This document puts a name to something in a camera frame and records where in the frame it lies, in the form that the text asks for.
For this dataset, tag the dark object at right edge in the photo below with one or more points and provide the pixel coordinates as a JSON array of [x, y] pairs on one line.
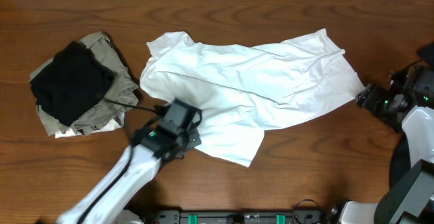
[[426, 53]]

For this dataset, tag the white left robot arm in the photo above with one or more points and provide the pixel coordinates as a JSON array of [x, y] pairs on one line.
[[149, 150]]

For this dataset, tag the black folded garment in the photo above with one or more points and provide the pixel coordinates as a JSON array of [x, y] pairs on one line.
[[71, 84]]

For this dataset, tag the grey-green folded garment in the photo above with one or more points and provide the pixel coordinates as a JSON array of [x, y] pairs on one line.
[[121, 90]]

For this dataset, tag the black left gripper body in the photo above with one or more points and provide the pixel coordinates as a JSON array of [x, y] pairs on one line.
[[191, 137]]

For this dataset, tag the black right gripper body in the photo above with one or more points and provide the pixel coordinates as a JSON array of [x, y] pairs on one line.
[[369, 96]]

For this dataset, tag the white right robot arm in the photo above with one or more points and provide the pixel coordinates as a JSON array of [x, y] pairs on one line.
[[410, 198]]

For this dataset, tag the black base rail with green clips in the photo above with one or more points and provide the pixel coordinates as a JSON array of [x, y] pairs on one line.
[[282, 217]]

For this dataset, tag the white folded garment under pile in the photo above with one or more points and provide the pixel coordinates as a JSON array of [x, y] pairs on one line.
[[113, 124]]

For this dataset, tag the white t-shirt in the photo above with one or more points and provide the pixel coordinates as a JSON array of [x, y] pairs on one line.
[[245, 91]]

